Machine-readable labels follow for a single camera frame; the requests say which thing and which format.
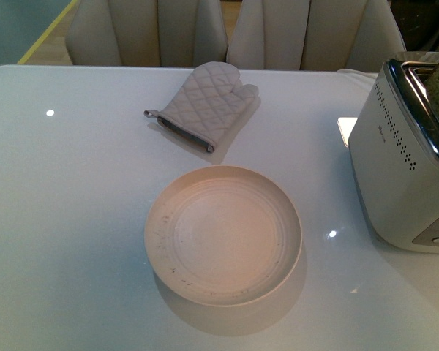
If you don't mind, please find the grey quilted oven mitt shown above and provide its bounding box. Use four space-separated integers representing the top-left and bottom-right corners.
143 61 259 153

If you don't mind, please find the beige upholstered chair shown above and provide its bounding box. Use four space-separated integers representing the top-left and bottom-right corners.
65 0 228 67
227 1 405 72

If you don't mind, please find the left beige upholstered chair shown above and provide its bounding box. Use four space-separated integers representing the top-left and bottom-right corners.
65 0 228 67

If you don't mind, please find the round beige plate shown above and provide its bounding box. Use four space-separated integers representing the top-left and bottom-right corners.
144 165 302 307

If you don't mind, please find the white silver toaster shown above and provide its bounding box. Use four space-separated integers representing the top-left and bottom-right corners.
349 52 439 254

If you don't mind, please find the right beige upholstered chair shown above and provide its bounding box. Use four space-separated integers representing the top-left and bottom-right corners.
227 1 405 72

